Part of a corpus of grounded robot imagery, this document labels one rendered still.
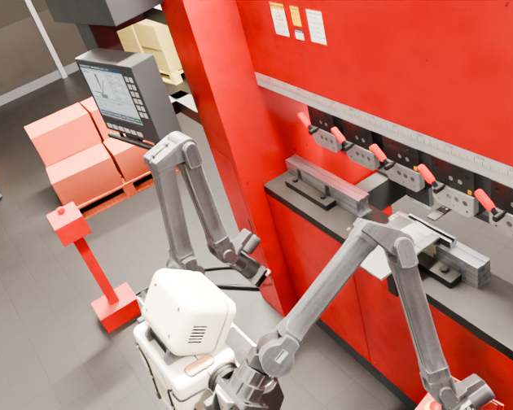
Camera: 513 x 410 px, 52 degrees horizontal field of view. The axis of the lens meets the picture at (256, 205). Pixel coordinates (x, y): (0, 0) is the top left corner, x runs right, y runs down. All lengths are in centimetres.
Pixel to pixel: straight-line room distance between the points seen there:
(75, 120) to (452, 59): 363
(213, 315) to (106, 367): 201
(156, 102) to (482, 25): 135
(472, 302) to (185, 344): 95
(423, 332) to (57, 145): 378
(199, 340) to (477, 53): 93
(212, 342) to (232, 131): 119
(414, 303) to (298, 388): 151
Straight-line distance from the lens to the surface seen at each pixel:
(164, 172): 139
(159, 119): 226
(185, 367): 135
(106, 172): 443
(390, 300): 207
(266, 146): 242
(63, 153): 469
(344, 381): 272
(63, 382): 333
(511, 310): 181
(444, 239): 184
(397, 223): 192
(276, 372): 125
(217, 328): 131
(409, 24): 148
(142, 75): 219
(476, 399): 146
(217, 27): 217
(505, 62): 133
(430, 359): 137
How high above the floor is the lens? 223
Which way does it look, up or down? 35 degrees down
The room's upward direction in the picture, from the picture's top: 17 degrees counter-clockwise
